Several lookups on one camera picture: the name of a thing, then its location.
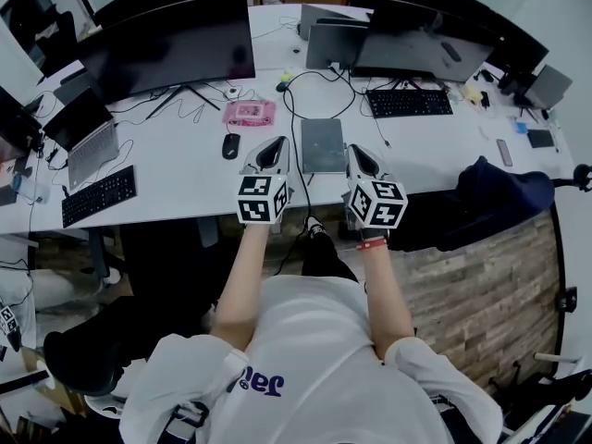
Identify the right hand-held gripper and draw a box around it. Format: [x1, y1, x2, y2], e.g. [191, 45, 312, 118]
[341, 143, 410, 241]

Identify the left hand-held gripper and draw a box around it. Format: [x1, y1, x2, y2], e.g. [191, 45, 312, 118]
[237, 135, 295, 227]

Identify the grey notebook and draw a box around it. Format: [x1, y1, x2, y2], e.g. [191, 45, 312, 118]
[301, 117, 347, 176]

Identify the person's left forearm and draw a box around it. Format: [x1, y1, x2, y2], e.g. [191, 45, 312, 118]
[210, 222, 272, 353]

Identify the person's right forearm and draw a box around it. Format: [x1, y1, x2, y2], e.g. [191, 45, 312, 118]
[357, 238, 417, 361]

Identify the silver open laptop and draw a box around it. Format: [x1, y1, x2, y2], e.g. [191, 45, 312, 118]
[42, 87, 121, 191]

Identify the person's black white shoe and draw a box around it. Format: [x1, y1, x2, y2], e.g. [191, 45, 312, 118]
[302, 215, 327, 239]

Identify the black computer mouse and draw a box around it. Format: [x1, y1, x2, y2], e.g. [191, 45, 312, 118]
[221, 132, 242, 161]

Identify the person's black trouser leg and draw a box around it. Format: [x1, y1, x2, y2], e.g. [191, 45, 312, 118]
[300, 228, 360, 287]

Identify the pink patterned pouch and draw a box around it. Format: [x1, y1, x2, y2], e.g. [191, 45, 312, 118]
[222, 99, 278, 128]

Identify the dark blue jacket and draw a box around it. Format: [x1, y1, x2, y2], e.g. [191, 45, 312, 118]
[387, 155, 557, 253]

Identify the black keyboard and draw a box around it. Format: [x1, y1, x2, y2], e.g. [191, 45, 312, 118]
[365, 88, 455, 119]
[60, 165, 139, 229]

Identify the grey monitor back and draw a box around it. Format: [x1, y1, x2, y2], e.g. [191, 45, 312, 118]
[299, 3, 372, 42]
[305, 20, 371, 71]

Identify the white printed t-shirt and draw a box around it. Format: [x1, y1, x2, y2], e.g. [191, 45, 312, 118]
[118, 275, 506, 444]

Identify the black monitor with V stand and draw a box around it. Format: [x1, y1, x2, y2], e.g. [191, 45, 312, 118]
[352, 0, 497, 91]

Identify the large black curved monitor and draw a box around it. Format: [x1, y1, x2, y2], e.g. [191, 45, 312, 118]
[75, 0, 257, 120]

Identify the small black pad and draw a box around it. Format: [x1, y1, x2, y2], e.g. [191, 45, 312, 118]
[526, 128, 556, 150]

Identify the grey box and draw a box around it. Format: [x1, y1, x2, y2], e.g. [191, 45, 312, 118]
[524, 64, 574, 111]

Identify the clear water bottle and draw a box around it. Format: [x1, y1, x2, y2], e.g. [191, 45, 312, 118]
[10, 173, 51, 205]

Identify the black office chair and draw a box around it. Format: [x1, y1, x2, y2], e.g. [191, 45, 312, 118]
[43, 329, 136, 398]

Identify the long black cable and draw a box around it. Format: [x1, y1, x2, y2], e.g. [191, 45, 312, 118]
[276, 68, 358, 278]

